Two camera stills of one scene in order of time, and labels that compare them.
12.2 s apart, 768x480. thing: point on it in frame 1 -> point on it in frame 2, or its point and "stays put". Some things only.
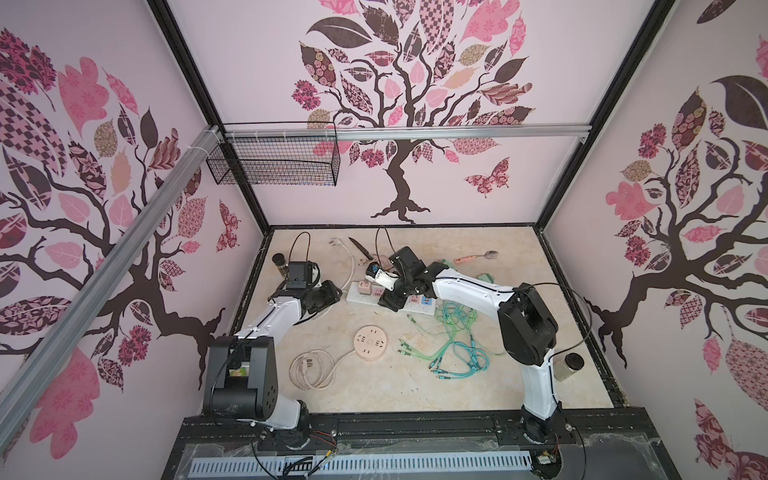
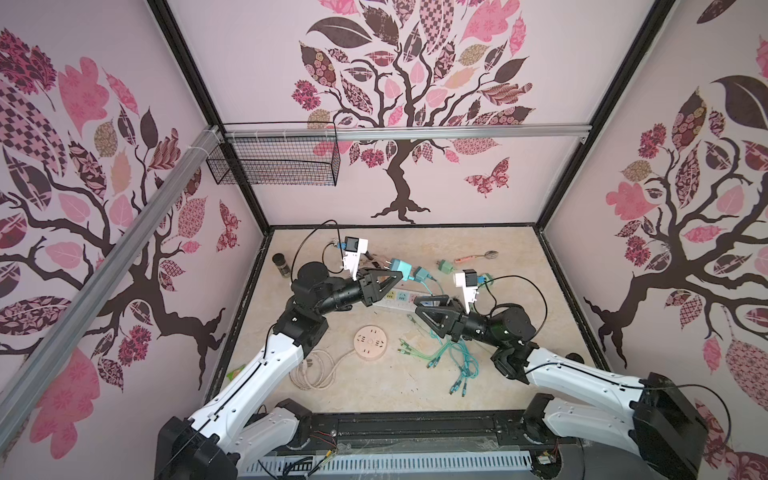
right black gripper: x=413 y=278 -> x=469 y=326
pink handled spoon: x=491 y=254 stays put
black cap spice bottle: x=279 y=260 stays put
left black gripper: x=332 y=296 -> x=366 y=281
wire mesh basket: x=279 y=154 stays put
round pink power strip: x=370 y=343 stays put
